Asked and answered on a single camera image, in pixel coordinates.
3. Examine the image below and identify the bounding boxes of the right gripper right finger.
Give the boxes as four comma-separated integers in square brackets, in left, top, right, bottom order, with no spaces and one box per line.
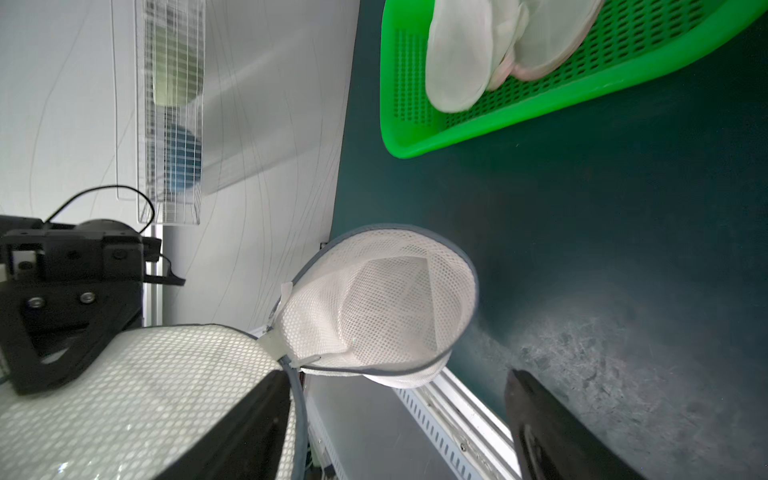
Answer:
[504,369,643,480]

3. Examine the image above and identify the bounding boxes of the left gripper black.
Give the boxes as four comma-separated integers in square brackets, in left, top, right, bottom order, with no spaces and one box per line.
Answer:
[1,216,185,395]

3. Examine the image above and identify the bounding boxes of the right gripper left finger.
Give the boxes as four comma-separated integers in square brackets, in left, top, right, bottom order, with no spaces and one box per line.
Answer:
[158,370,290,480]

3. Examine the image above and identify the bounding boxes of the white mesh laundry bag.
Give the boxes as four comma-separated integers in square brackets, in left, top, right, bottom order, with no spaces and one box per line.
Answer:
[1,226,479,479]

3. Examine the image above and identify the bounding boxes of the green plastic basket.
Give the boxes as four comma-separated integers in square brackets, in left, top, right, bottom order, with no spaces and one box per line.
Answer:
[380,0,767,159]

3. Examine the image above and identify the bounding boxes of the round white mesh bag left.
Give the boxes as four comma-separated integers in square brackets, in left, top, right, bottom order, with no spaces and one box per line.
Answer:
[425,0,529,113]

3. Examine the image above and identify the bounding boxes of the round white mesh bag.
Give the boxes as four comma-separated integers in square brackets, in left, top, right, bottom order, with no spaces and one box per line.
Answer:
[425,0,529,113]
[511,0,604,81]

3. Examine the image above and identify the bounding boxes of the round white mesh bag right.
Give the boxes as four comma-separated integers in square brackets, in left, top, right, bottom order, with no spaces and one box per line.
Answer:
[511,0,604,81]

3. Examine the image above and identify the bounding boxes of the blue ceramic bowl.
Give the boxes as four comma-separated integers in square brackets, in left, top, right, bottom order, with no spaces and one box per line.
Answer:
[164,125,202,194]

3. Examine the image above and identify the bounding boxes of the light green ceramic bowl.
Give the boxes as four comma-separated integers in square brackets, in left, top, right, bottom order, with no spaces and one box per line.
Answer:
[151,26,204,108]

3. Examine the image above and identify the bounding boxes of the white slotted cable duct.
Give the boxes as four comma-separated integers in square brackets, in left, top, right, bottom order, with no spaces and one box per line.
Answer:
[395,369,522,479]

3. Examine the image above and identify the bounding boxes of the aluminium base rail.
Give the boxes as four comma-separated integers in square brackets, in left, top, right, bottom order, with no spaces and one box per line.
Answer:
[305,376,455,479]

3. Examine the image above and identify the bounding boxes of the white wire wall basket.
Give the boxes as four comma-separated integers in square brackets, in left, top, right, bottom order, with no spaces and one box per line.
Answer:
[108,1,206,225]

